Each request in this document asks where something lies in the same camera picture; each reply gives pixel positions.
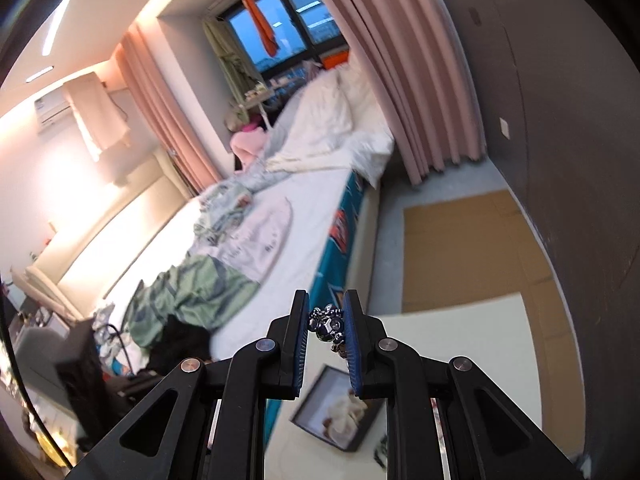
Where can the white printed cloth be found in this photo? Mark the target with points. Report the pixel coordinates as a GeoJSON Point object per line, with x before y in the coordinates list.
{"type": "Point", "coordinates": [260, 240]}

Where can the framed picture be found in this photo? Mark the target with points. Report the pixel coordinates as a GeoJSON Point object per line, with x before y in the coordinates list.
{"type": "Point", "coordinates": [337, 407]}

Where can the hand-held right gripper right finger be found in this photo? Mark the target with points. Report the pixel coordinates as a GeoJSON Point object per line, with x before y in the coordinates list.
{"type": "Point", "coordinates": [353, 350]}

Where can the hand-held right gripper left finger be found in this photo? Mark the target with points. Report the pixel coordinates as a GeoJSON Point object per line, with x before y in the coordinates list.
{"type": "Point", "coordinates": [301, 345]}

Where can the green patterned blanket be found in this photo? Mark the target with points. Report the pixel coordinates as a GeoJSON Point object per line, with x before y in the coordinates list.
{"type": "Point", "coordinates": [200, 280]}

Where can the black cloth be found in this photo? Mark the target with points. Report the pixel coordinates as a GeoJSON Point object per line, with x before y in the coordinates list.
{"type": "Point", "coordinates": [180, 342]}

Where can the orange hanging cloth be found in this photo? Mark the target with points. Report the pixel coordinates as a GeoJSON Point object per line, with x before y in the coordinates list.
{"type": "Point", "coordinates": [260, 22]}

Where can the window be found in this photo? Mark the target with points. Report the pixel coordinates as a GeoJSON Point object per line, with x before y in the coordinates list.
{"type": "Point", "coordinates": [285, 25]}

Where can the wall switch plate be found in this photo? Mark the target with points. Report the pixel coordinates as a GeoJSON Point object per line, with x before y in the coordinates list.
{"type": "Point", "coordinates": [505, 128]}

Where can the cardboard sheet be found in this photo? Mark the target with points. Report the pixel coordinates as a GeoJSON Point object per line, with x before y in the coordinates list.
{"type": "Point", "coordinates": [480, 255]}

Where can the pink curtain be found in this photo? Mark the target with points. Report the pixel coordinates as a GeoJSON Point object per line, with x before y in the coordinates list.
{"type": "Point", "coordinates": [167, 110]}
{"type": "Point", "coordinates": [400, 60]}

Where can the green hanging garment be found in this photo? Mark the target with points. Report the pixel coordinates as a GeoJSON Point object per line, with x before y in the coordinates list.
{"type": "Point", "coordinates": [227, 55]}

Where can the bed with white sheet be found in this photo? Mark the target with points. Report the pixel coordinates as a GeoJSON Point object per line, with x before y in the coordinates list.
{"type": "Point", "coordinates": [280, 240]}

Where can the wall air conditioner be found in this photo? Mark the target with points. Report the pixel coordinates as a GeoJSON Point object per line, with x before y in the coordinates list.
{"type": "Point", "coordinates": [52, 109]}

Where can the pink plush toy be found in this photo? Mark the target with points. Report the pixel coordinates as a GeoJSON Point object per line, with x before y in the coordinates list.
{"type": "Point", "coordinates": [247, 142]}

